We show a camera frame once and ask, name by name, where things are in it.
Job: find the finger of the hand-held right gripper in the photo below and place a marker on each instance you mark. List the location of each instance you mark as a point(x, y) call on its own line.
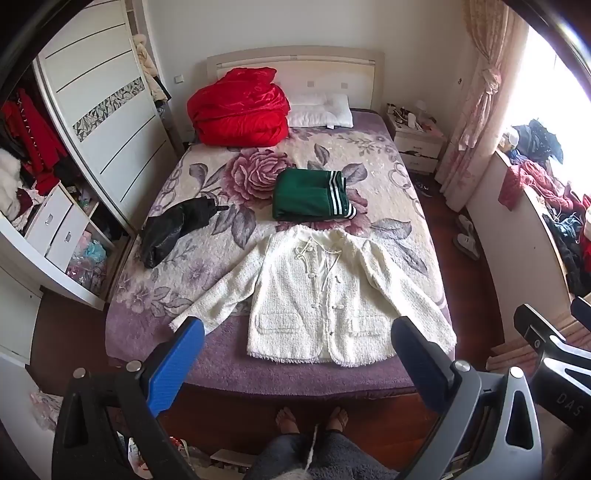
point(581, 309)
point(531, 323)

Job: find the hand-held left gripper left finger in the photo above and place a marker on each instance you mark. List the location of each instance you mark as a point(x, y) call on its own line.
point(178, 364)

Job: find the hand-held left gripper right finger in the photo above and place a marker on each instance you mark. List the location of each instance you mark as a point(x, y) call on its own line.
point(418, 364)

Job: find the white tweed jacket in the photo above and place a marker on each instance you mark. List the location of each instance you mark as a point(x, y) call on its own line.
point(300, 295)

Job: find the pink and blue folded clothes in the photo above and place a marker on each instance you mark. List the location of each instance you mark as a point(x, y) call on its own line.
point(87, 263)

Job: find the pile of mixed clothes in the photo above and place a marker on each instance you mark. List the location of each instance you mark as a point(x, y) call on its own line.
point(535, 170)

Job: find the light wooden boards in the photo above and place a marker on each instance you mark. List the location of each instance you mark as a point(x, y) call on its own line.
point(508, 350)

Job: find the person's right foot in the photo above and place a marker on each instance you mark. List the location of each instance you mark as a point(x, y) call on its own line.
point(337, 420)

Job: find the person's foot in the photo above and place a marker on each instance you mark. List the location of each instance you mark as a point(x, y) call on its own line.
point(337, 420)
point(288, 422)

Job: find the white window bench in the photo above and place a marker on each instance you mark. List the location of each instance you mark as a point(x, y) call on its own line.
point(503, 221)

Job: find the person's left foot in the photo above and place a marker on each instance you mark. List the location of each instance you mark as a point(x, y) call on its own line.
point(288, 422)

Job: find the black jacket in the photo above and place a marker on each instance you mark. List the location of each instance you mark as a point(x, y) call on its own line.
point(161, 230)

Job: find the pink cloth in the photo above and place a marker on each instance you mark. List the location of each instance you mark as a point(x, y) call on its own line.
point(46, 408)

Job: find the dark shoes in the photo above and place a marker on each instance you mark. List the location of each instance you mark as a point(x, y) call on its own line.
point(422, 188)

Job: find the white box on shelf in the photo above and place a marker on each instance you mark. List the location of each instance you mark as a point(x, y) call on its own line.
point(55, 221)

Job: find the green striped pants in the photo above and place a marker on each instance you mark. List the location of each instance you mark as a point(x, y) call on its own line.
point(300, 194)

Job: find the white nightstand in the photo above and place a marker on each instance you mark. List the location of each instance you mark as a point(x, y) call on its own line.
point(418, 145)

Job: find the pink floral curtain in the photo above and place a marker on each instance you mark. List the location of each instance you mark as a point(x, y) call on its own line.
point(480, 106)

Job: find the floral purple blanket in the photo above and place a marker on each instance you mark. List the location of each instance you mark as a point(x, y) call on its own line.
point(323, 152)

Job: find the white fluffy garment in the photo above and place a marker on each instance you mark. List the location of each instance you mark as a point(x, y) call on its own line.
point(9, 184)

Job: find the red quilt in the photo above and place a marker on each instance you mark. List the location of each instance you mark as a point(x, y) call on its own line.
point(235, 110)

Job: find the white pillow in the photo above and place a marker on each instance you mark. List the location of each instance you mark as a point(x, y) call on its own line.
point(318, 113)

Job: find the red coat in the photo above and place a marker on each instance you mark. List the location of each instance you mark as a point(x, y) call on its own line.
point(34, 134)

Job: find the cream hanging garment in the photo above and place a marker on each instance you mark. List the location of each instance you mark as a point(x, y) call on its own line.
point(147, 64)

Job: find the white sliding door wardrobe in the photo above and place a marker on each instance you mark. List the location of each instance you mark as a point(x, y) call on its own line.
point(106, 69)

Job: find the bed with white headboard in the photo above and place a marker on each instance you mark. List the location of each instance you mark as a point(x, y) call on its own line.
point(323, 74)

